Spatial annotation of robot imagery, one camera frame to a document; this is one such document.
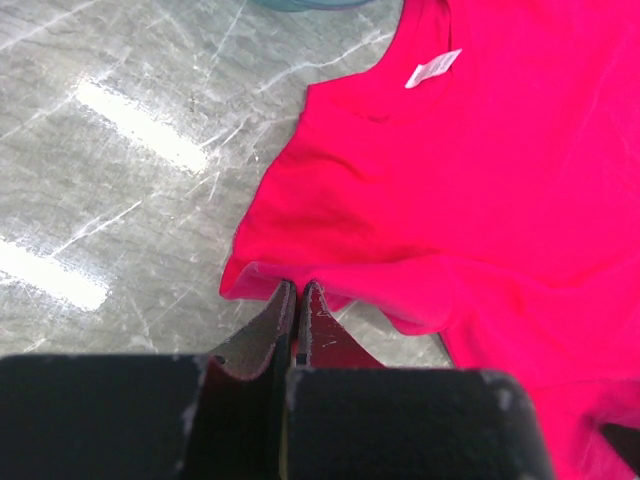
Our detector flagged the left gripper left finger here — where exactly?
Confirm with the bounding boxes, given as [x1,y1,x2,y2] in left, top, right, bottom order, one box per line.
[1,282,297,479]

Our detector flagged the magenta t-shirt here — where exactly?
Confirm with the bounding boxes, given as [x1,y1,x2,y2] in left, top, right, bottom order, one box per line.
[220,1,639,479]

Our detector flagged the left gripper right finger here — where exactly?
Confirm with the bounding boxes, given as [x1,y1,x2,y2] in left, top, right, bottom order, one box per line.
[285,283,554,479]

